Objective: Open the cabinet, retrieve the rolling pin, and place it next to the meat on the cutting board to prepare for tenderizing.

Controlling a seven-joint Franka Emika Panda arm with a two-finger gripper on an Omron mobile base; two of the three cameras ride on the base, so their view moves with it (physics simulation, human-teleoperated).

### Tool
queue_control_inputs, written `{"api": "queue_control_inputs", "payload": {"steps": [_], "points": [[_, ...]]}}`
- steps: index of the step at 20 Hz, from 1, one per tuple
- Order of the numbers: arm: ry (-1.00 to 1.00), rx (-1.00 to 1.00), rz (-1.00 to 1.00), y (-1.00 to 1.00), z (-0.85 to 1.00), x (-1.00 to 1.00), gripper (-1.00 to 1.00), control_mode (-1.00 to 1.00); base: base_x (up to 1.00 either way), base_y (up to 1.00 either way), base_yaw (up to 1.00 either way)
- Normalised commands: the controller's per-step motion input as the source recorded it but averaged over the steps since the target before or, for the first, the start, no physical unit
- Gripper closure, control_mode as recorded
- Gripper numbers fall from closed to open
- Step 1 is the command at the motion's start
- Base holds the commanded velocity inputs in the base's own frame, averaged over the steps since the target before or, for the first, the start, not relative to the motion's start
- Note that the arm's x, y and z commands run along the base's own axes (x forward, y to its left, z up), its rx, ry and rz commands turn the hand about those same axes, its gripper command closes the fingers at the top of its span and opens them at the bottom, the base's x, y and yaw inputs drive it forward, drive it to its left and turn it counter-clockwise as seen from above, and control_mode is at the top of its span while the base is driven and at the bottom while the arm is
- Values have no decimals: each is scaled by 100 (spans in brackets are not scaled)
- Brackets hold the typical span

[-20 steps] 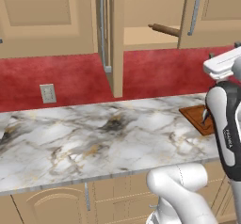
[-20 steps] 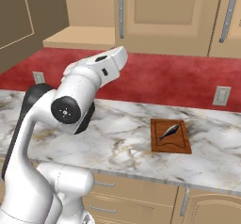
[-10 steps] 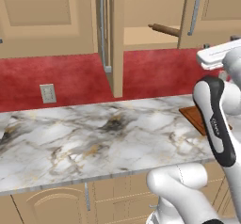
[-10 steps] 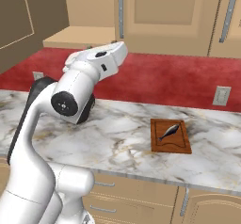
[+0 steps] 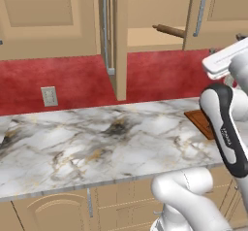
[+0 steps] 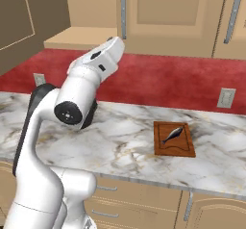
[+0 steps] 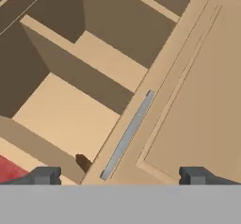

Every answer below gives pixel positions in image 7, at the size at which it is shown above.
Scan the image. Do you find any tan wooden cabinet door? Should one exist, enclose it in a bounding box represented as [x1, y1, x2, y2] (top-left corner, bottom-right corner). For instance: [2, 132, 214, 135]
[80, 0, 241, 185]

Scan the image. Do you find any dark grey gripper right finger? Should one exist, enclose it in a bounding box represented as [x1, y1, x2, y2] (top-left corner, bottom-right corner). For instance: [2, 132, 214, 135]
[178, 166, 241, 185]

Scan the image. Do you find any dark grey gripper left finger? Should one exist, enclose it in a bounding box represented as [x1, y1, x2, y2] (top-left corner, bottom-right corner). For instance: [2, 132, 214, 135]
[3, 166, 62, 185]

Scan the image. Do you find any red raw meat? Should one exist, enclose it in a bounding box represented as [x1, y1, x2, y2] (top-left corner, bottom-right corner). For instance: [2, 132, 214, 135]
[0, 153, 31, 184]

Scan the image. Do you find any grey metal bar handle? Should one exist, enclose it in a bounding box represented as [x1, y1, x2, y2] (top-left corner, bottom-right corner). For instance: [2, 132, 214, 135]
[100, 89, 155, 182]

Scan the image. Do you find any tan open wooden cabinet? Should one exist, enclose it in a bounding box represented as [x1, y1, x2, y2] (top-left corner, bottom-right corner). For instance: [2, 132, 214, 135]
[0, 0, 201, 185]

